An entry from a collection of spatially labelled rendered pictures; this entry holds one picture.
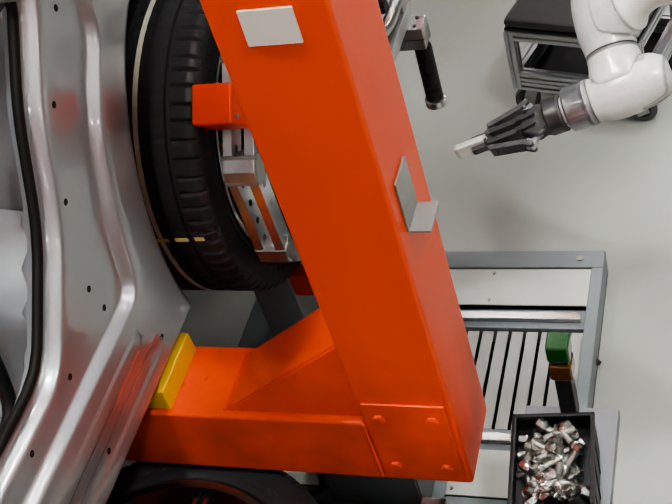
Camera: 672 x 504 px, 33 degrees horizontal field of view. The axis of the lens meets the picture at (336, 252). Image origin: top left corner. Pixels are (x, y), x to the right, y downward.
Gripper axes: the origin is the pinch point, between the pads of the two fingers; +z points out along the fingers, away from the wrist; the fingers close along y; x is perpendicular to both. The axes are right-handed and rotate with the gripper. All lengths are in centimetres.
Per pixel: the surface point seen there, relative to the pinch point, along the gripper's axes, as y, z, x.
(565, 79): 79, -2, -68
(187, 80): -16, 28, 57
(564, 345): -54, -15, 2
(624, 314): -1, -6, -73
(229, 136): -22, 26, 46
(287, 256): -30.7, 29.7, 21.3
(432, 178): 61, 42, -69
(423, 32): 8.6, -2.4, 25.4
